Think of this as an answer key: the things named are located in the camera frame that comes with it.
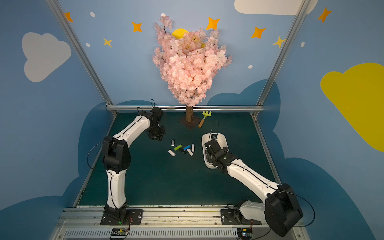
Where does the green usb flash drive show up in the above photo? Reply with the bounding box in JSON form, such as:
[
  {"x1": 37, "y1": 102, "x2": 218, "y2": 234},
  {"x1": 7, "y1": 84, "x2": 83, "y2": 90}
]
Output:
[{"x1": 174, "y1": 145, "x2": 183, "y2": 151}]

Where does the white usb flash drive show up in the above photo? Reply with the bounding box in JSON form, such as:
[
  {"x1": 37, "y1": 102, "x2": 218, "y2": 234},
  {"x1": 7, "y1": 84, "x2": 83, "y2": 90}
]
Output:
[{"x1": 168, "y1": 150, "x2": 176, "y2": 157}]

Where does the blue usb flash drive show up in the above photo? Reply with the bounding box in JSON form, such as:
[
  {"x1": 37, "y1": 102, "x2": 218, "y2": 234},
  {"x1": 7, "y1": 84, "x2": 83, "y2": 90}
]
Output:
[{"x1": 183, "y1": 145, "x2": 191, "y2": 151}]

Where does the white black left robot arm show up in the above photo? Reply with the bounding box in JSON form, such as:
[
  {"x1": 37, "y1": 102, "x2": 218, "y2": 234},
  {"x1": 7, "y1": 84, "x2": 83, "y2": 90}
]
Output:
[{"x1": 100, "y1": 99, "x2": 166, "y2": 226}]

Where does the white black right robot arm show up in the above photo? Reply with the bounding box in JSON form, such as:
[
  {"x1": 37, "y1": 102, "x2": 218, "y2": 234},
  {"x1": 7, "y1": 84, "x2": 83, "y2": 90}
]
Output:
[{"x1": 202, "y1": 131, "x2": 314, "y2": 240}]

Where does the white oval storage box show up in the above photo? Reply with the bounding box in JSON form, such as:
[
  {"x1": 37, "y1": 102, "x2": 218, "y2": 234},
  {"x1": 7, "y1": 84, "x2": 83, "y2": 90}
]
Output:
[{"x1": 202, "y1": 133, "x2": 228, "y2": 169}]

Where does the green toy rake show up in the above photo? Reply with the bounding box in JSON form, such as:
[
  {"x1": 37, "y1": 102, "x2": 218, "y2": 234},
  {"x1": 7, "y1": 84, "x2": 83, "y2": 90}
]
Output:
[{"x1": 198, "y1": 111, "x2": 212, "y2": 128}]

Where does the pink cherry blossom tree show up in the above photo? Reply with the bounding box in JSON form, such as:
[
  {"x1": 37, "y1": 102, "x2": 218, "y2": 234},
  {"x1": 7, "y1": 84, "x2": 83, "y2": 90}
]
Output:
[{"x1": 153, "y1": 15, "x2": 232, "y2": 129}]

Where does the right green circuit board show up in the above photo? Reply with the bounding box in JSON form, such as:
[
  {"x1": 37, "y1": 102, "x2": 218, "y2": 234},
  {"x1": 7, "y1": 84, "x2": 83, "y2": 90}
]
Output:
[{"x1": 237, "y1": 228, "x2": 253, "y2": 240}]

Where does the green circuit board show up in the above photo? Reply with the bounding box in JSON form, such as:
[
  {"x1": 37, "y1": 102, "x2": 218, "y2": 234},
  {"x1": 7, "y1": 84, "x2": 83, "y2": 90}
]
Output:
[
  {"x1": 111, "y1": 228, "x2": 128, "y2": 238},
  {"x1": 237, "y1": 228, "x2": 253, "y2": 240}
]

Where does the left green circuit board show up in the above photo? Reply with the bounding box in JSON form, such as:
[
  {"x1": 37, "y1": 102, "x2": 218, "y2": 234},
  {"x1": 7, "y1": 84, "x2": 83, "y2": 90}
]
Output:
[{"x1": 111, "y1": 228, "x2": 128, "y2": 238}]

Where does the horizontal aluminium frame bar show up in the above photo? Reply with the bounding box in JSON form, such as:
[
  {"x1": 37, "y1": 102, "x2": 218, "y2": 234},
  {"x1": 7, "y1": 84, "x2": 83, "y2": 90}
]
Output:
[{"x1": 107, "y1": 105, "x2": 264, "y2": 112}]

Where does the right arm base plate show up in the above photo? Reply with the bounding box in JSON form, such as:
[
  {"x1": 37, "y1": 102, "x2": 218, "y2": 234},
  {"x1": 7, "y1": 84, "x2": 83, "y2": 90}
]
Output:
[{"x1": 220, "y1": 208, "x2": 251, "y2": 226}]

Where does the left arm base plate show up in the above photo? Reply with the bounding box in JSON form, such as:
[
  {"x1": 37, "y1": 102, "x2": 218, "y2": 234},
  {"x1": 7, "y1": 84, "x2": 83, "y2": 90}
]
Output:
[{"x1": 100, "y1": 209, "x2": 144, "y2": 226}]

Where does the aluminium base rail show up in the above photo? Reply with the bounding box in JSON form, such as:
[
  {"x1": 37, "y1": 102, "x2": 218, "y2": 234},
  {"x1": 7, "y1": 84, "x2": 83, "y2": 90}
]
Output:
[{"x1": 49, "y1": 205, "x2": 310, "y2": 240}]

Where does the left aluminium frame post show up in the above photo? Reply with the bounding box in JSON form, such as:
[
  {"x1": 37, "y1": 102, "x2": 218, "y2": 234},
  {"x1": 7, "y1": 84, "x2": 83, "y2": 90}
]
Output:
[{"x1": 46, "y1": 0, "x2": 113, "y2": 108}]

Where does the aluminium frame post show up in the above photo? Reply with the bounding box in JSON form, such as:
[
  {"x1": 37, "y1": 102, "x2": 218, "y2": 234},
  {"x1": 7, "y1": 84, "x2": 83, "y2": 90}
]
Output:
[
  {"x1": 46, "y1": 0, "x2": 113, "y2": 108},
  {"x1": 252, "y1": 0, "x2": 312, "y2": 120}
]

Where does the right aluminium frame post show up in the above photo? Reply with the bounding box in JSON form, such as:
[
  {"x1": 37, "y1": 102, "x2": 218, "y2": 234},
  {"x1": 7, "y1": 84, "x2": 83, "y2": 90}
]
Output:
[{"x1": 252, "y1": 0, "x2": 312, "y2": 120}]

